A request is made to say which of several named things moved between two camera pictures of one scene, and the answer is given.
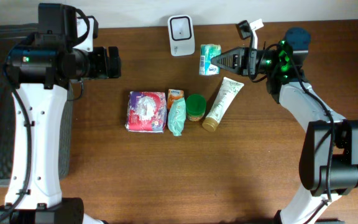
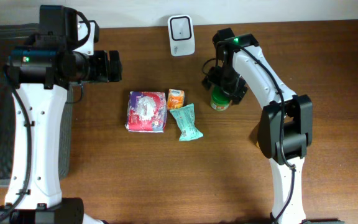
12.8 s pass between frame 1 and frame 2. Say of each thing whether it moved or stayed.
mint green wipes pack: moved
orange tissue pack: stayed
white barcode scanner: stayed
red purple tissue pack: stayed
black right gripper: moved
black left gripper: stayed
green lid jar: moved
